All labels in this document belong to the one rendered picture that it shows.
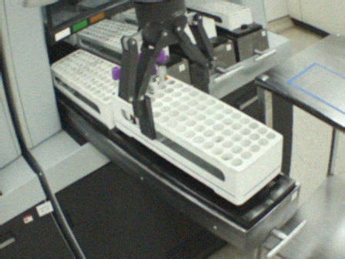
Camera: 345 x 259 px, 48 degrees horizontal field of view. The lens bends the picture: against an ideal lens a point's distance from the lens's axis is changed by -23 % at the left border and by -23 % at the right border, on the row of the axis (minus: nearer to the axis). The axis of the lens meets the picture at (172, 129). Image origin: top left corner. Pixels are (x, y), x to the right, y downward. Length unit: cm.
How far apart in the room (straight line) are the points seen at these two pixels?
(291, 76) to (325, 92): 10
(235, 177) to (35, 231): 56
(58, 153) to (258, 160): 49
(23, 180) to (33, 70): 24
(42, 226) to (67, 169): 17
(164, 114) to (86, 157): 31
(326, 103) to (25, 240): 76
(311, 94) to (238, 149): 31
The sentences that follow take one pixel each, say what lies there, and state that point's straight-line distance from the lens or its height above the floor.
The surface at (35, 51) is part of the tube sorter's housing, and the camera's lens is 94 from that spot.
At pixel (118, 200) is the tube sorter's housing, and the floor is 55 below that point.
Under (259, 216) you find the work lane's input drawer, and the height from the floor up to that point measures 81.
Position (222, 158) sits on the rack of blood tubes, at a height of 89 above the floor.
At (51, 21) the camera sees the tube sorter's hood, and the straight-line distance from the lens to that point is 92.
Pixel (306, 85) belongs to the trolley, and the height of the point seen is 82.
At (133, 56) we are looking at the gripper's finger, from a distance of 65.
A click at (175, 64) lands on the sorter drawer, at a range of 106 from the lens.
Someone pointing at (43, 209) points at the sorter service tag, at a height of 64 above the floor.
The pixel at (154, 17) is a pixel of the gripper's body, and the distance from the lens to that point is 64.
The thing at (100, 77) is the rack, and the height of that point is 86.
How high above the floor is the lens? 129
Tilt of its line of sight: 34 degrees down
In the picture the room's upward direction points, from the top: 9 degrees counter-clockwise
